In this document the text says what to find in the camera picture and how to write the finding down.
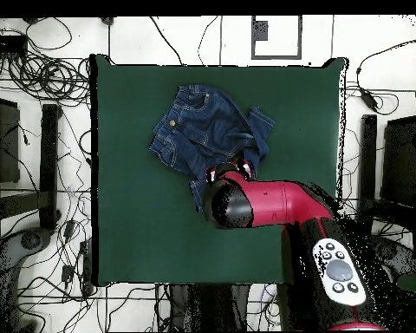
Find blue denim jeans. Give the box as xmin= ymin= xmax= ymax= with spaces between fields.
xmin=147 ymin=83 xmax=276 ymax=214

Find black flat box device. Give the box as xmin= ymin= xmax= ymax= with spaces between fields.
xmin=0 ymin=33 xmax=29 ymax=55

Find black metal bar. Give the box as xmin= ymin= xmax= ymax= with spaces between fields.
xmin=355 ymin=114 xmax=378 ymax=238
xmin=38 ymin=103 xmax=62 ymax=232

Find dark green table cloth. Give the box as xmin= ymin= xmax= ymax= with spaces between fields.
xmin=89 ymin=53 xmax=349 ymax=287

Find black power adapter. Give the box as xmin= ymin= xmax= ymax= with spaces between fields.
xmin=359 ymin=87 xmax=380 ymax=110

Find black case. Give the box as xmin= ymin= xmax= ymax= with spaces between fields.
xmin=0 ymin=96 xmax=22 ymax=185
xmin=380 ymin=115 xmax=416 ymax=209

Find black power strip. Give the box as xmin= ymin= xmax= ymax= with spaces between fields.
xmin=79 ymin=238 xmax=95 ymax=296

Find grey square frame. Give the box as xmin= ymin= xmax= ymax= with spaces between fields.
xmin=250 ymin=15 xmax=303 ymax=61

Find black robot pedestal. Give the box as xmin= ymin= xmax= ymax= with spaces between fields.
xmin=167 ymin=284 xmax=251 ymax=332

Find coiled black cable bundle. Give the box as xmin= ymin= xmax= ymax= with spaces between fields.
xmin=6 ymin=51 xmax=91 ymax=105

